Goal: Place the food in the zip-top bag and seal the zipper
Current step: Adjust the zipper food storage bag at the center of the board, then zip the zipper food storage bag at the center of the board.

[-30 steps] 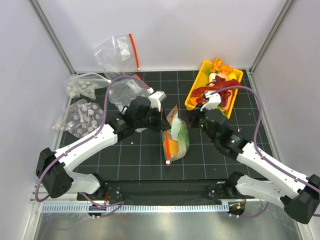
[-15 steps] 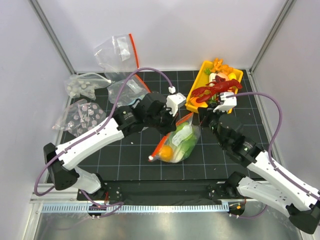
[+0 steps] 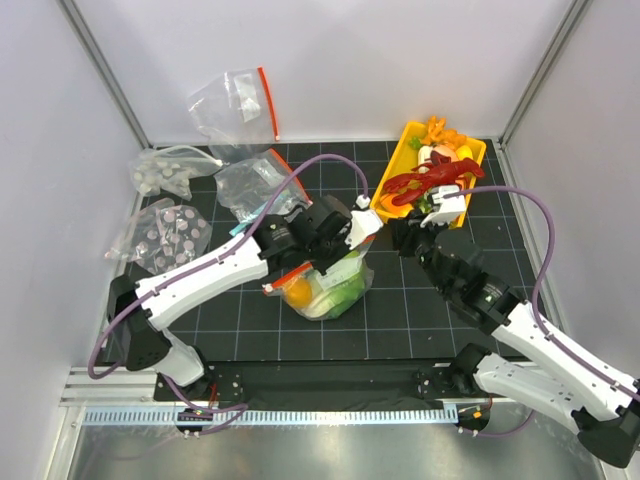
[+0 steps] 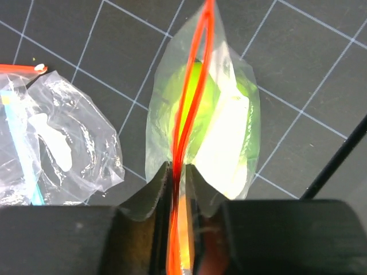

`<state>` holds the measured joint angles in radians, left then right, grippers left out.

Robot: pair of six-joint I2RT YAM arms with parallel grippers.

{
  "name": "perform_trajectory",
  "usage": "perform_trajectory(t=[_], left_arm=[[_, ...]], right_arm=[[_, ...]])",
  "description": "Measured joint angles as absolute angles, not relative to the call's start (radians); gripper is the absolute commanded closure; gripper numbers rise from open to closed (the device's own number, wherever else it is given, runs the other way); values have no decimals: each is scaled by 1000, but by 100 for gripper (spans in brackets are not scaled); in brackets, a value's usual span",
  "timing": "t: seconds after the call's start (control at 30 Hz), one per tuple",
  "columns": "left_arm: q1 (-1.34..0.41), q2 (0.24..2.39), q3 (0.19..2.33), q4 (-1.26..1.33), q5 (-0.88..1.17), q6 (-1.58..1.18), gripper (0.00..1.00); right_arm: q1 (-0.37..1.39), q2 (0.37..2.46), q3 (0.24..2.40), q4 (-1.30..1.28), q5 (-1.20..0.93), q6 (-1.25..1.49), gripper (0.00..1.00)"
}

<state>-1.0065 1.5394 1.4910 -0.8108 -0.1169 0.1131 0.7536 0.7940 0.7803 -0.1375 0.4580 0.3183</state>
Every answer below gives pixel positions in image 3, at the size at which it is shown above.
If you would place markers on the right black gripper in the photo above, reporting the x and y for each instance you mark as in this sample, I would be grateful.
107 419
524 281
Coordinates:
405 231

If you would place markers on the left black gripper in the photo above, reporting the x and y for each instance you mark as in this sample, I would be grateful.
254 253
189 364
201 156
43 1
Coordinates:
325 265

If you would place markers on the toy small orange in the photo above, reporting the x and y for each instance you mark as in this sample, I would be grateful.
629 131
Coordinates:
298 293

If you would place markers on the clear bag orange zipper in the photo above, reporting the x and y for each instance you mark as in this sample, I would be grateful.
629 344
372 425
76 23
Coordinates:
246 186
236 109
275 288

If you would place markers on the toy green lettuce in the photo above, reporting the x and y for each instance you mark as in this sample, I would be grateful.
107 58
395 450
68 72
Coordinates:
337 290

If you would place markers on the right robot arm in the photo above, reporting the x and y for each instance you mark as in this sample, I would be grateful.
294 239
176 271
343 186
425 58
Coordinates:
525 340

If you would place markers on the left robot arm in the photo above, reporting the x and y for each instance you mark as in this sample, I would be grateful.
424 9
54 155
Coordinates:
141 313

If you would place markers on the clear bag blue zipper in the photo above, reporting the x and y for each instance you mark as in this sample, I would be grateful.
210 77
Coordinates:
240 227

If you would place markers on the upright clear bag orange zipper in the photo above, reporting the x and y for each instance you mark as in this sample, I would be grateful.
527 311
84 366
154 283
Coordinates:
236 109

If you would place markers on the bag of pink discs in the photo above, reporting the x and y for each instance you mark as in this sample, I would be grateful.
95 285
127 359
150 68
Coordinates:
162 237

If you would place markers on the bag of white discs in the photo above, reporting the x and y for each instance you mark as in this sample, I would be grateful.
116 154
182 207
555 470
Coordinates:
171 169

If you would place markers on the toy orange fruit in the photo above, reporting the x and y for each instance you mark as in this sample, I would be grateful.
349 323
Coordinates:
388 205

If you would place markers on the toy red lobster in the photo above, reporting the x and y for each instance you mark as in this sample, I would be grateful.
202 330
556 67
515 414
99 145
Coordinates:
407 187

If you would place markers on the yellow plastic tray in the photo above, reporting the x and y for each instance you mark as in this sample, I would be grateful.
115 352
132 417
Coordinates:
404 159

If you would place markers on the toy white garlic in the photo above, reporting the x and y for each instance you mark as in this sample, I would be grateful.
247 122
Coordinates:
424 155

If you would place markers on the small green toy sprig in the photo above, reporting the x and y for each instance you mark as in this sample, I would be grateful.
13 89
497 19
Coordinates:
415 143

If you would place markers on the toy pink sausage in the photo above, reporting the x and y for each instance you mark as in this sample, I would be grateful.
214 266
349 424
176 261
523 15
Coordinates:
445 150

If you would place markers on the toy yellow lemon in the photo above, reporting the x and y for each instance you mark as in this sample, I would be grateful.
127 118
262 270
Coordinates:
464 152

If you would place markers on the toy orange coral piece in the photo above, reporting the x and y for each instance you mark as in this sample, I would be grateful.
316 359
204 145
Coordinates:
438 134

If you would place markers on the black mounting plate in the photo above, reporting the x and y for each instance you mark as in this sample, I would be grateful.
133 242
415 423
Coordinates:
340 384

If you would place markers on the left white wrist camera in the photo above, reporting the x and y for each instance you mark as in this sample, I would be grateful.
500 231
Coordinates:
365 222

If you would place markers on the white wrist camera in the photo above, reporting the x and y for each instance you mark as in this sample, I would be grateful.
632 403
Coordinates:
365 222
448 204

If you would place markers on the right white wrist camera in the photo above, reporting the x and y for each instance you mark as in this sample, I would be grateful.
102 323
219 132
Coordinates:
448 204

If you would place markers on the aluminium front rail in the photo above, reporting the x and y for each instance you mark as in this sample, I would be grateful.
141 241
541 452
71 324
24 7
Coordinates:
142 399

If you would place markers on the right aluminium post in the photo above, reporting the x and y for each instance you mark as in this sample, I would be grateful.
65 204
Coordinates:
559 41

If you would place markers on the aluminium post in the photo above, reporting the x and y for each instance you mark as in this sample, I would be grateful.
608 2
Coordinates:
559 41
83 32

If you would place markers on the left aluminium post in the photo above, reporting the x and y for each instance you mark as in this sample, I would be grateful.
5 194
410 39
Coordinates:
83 32

